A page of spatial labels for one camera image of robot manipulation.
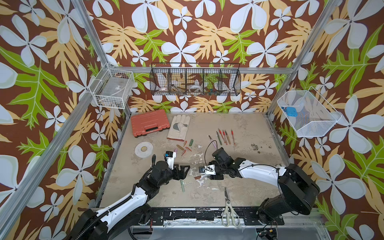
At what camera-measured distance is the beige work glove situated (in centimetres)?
107

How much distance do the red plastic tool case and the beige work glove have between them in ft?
0.13

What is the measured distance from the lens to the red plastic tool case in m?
1.06
